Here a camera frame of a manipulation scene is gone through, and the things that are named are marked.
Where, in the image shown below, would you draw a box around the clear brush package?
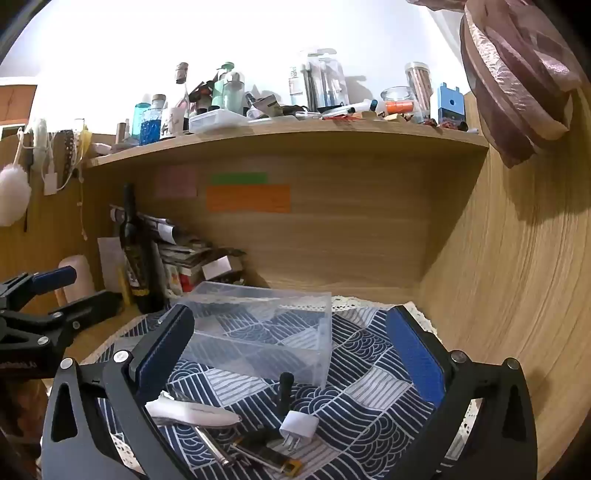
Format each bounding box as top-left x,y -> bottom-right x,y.
300,46 -> 349,112

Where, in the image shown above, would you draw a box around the pink sticky note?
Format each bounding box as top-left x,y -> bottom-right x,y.
154,165 -> 199,199

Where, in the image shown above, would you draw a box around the stack of magazines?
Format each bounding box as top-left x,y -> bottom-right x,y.
139,212 -> 246,296

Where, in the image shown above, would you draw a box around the white mug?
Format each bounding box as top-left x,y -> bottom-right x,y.
161,107 -> 190,138

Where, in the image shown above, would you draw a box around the wooden shelf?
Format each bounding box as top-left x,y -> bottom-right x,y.
83,117 -> 490,169

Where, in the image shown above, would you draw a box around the white plastic handle tool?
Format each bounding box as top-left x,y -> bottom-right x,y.
145,390 -> 243,428

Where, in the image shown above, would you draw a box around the white paper card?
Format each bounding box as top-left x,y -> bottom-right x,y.
97,236 -> 127,294

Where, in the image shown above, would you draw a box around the brown cardboard box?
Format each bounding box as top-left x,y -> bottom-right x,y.
0,83 -> 38,127

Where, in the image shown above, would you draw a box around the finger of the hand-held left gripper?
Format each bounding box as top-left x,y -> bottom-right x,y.
0,267 -> 78,313
37,292 -> 123,350

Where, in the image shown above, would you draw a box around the blue beaded bottle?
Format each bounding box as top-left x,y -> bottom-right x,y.
141,95 -> 168,141

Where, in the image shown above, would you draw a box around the dotted ribbon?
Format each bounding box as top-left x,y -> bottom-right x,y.
58,129 -> 86,181

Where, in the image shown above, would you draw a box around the clear plastic organizer box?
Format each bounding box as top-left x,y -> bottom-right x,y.
163,281 -> 333,387

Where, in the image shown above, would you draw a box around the green pump bottle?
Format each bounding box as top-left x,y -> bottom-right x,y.
212,61 -> 245,112

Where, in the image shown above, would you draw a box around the white charger plug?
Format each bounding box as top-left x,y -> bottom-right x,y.
279,410 -> 320,455

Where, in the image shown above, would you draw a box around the silver metal pen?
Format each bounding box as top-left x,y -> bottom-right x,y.
194,425 -> 236,468

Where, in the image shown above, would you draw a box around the green sticky note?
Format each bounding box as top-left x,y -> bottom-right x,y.
210,172 -> 269,185

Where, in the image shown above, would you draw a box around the tall clear stick jar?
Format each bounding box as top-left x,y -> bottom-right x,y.
405,61 -> 432,123

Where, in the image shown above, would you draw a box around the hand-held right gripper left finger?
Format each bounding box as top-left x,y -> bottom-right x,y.
41,305 -> 196,480

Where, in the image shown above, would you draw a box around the white label bottle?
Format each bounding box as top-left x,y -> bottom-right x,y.
288,65 -> 305,107

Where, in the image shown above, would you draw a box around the blue box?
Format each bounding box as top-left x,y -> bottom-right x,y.
436,83 -> 465,127

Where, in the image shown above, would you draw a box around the short glass jar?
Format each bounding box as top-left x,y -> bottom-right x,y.
381,86 -> 416,116

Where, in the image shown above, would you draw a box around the blue patterned tablecloth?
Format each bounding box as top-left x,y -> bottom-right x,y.
78,295 -> 483,480

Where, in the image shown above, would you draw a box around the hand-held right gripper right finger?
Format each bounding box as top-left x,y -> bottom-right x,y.
386,305 -> 539,480

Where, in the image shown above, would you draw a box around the black and yellow lighter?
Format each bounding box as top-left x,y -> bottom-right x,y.
228,431 -> 305,476

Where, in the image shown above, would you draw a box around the orange sticky note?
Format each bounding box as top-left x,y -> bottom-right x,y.
205,185 -> 293,214

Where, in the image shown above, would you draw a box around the blue plastic bottle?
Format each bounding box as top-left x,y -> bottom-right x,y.
131,95 -> 152,144

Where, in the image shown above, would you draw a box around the white plastic container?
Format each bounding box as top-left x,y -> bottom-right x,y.
188,108 -> 250,134

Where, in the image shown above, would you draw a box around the pink cylinder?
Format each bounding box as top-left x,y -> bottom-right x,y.
58,254 -> 93,306

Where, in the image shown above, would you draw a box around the black cylindrical stick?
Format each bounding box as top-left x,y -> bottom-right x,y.
277,371 -> 296,423

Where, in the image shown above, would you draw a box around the dark wine bottle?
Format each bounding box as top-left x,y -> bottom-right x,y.
119,184 -> 162,313

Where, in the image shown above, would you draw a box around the white fluffy puff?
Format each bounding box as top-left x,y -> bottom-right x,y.
0,164 -> 32,227

